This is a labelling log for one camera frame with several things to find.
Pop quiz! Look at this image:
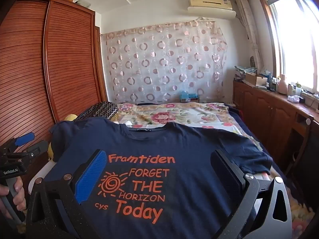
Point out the person's left hand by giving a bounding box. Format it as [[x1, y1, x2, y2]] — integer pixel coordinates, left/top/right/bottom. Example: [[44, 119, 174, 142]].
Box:
[[0, 177, 27, 212]]

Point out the cream wall air conditioner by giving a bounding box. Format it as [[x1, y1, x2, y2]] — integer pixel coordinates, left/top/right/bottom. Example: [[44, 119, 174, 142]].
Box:
[[189, 0, 233, 8]]

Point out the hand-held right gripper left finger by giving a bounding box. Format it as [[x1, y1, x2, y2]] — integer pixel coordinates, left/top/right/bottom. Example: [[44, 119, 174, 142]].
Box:
[[26, 149, 107, 239]]

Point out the stack of folded cloths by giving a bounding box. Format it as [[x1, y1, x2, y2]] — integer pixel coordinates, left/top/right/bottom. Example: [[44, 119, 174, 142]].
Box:
[[234, 65, 257, 80]]

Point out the dark ring patterned folded cloth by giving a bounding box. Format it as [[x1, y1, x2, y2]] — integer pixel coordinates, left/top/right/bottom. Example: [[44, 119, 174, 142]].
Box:
[[77, 101, 119, 122]]

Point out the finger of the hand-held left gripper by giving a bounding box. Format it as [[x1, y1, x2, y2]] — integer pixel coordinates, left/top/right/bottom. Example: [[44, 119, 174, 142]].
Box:
[[15, 140, 48, 161], [4, 132, 35, 152]]

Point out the navy t-shirt with orange print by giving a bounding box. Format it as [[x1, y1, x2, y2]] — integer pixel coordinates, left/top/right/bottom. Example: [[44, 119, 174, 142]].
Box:
[[48, 118, 273, 239]]

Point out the wooden framed window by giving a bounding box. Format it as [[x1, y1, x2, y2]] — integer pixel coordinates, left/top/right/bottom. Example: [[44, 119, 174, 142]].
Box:
[[258, 0, 319, 100]]

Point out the beige window curtain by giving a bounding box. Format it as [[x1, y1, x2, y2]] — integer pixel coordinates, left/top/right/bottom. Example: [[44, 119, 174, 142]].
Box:
[[235, 0, 266, 72]]

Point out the open cardboard box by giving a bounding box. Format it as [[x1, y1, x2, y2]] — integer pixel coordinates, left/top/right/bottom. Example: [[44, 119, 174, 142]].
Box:
[[245, 73, 268, 86]]

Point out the floral quilt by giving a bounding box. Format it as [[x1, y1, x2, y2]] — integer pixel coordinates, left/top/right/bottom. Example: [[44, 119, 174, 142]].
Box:
[[110, 101, 319, 219]]

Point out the pale pink jug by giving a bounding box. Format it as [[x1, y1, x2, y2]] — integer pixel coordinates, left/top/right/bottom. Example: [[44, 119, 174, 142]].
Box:
[[277, 74, 288, 95]]

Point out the wooden slatted wardrobe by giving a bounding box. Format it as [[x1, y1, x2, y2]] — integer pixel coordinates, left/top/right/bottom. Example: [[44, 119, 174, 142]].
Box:
[[0, 0, 108, 180]]

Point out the circle patterned sheer curtain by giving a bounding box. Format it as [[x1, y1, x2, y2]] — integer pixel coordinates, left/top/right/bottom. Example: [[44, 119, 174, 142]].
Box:
[[101, 20, 230, 104]]

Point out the floral blanket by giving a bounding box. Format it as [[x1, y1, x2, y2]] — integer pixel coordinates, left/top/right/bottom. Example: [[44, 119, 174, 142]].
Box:
[[117, 102, 250, 140]]

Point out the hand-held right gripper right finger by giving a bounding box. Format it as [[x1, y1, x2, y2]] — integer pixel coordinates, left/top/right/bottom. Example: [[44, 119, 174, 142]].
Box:
[[211, 149, 293, 239]]

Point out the blue plastic bag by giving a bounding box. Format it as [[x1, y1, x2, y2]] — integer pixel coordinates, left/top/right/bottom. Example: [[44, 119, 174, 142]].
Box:
[[179, 91, 200, 103]]

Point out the long wooden cabinet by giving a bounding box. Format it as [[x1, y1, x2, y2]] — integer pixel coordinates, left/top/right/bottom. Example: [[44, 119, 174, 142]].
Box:
[[232, 78, 319, 195]]

